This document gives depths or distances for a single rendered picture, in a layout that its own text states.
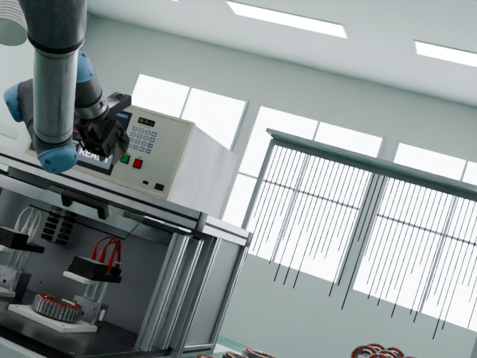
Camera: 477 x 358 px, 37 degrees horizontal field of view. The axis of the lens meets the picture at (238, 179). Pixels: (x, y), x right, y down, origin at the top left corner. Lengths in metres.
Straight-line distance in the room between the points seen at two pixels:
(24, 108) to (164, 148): 0.41
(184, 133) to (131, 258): 0.37
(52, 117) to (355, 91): 7.10
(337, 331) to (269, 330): 0.77
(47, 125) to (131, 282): 0.64
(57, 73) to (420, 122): 7.06
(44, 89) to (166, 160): 0.54
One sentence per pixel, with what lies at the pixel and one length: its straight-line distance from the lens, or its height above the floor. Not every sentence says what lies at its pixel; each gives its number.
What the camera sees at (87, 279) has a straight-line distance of 1.70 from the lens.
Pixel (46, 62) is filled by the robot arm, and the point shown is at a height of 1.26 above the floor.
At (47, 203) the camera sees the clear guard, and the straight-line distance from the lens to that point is 1.56.
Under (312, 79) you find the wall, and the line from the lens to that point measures 8.46.
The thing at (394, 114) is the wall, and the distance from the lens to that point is 8.19.
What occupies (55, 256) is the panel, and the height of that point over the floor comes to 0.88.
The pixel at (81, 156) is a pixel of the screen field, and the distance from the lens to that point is 1.86.
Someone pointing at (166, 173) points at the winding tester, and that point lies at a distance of 1.75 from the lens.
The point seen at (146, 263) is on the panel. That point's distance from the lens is 1.87.
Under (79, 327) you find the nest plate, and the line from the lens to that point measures 1.65.
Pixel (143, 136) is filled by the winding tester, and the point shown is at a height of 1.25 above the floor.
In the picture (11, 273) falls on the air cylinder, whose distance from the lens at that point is 1.91.
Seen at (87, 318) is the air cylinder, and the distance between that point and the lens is 1.79.
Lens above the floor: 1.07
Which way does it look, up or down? 5 degrees up
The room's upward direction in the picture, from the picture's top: 19 degrees clockwise
